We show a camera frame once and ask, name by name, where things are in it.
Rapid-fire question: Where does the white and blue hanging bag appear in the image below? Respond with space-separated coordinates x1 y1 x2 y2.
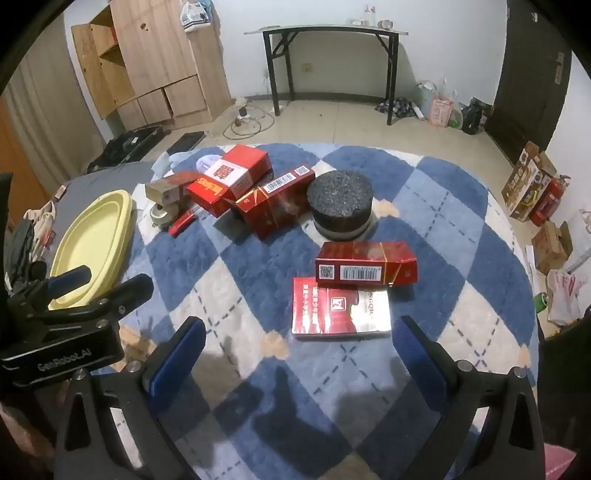
180 0 214 32

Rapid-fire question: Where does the red fire extinguisher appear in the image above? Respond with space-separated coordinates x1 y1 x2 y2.
529 174 571 227

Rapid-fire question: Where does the printed cardboard box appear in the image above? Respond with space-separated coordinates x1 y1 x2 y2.
502 141 558 220

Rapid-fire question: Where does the beige garment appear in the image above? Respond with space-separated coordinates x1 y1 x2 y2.
23 202 57 232

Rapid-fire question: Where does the black bag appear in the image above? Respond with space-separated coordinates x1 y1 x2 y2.
462 97 492 136

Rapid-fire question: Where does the dark door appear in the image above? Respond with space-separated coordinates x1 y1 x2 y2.
489 0 573 167

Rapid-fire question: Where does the white plastic bag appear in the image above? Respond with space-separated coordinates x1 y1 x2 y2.
546 269 589 326

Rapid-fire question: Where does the blue plaid plush blanket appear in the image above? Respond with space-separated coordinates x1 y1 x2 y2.
111 142 541 480

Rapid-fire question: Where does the plain cardboard box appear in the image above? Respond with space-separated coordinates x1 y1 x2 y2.
531 220 574 275

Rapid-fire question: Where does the power strip with cable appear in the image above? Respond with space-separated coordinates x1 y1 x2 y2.
222 104 276 139

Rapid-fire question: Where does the pink paper bag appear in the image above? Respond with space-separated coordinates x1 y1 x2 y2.
429 95 455 129

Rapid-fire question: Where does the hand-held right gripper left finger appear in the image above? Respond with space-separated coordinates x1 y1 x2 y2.
54 317 207 480

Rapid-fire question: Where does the black flat case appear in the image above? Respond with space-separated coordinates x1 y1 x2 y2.
88 124 171 174

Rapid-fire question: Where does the wooden wardrobe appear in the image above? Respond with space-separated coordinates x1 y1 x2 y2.
71 0 232 131

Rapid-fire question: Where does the gold cigarette box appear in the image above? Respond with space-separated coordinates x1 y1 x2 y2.
145 171 201 204

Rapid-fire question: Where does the beige curtain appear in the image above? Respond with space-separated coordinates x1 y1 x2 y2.
0 14 108 185

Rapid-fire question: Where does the yellow plastic basin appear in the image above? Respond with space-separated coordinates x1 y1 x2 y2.
47 190 136 311

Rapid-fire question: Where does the black flat pad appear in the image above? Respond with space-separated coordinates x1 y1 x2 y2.
165 131 206 155

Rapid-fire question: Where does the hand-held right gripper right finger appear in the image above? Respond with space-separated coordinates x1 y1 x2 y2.
392 315 546 480

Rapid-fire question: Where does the black foam cylinder white band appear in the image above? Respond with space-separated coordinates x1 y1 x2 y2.
306 169 376 241

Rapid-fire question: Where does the light blue cloth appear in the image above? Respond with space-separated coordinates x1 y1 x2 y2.
152 148 199 181

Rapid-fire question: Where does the plaid cloth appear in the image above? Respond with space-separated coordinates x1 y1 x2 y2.
375 98 423 121

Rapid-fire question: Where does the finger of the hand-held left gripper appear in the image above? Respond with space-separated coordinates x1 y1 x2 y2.
28 274 154 331
9 265 92 315

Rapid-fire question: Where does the black folding table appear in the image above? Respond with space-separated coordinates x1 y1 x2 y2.
244 23 409 126

